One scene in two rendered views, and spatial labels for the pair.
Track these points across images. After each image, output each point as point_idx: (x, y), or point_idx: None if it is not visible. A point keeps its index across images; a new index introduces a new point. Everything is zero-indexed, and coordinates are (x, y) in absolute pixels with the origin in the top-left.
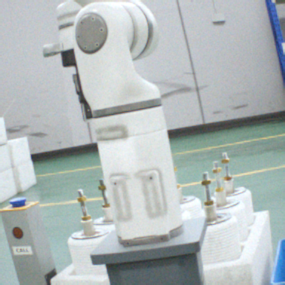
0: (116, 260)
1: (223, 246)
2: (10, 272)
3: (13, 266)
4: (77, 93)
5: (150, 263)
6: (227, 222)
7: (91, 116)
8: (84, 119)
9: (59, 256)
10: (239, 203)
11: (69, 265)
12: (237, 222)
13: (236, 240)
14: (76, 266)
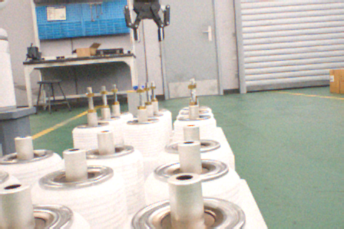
0: None
1: (74, 146)
2: (268, 145)
3: (282, 143)
4: (154, 21)
5: None
6: (77, 129)
7: (135, 39)
8: (158, 40)
9: (319, 147)
10: (137, 124)
11: (297, 154)
12: (91, 134)
13: (82, 147)
14: None
